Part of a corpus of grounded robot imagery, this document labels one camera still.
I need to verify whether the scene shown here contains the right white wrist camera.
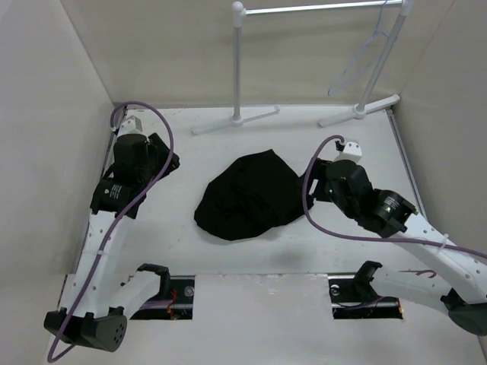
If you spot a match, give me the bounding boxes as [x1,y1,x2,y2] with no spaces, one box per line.
[333,139,362,163]

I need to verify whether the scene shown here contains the white clothes rack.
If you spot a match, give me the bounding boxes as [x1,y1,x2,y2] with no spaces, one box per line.
[191,0,415,136]

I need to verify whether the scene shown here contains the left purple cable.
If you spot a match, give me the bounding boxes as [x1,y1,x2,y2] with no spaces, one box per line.
[46,100,177,363]

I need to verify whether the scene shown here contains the right aluminium table rail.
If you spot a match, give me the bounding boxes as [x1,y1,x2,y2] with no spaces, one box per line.
[386,107,427,217]

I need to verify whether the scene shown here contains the light blue wire hanger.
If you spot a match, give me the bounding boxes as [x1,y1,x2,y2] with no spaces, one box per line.
[327,1,390,97]

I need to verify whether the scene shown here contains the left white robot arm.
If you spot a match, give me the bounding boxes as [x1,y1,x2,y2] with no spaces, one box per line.
[43,132,180,352]

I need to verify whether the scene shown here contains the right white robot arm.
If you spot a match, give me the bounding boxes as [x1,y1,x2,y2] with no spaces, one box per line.
[303,159,486,337]

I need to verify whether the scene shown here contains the purple cable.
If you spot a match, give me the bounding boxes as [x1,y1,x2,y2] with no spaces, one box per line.
[46,100,177,363]
[301,135,487,262]

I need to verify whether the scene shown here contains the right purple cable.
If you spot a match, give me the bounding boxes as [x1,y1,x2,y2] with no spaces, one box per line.
[301,135,487,262]

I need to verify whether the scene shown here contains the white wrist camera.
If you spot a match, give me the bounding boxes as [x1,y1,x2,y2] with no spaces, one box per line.
[333,139,362,163]
[117,116,143,137]

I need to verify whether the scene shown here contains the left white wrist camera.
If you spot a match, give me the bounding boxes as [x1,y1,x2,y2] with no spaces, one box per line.
[117,116,143,137]

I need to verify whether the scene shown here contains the black trousers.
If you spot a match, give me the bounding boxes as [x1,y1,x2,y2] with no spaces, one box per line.
[194,149,304,241]

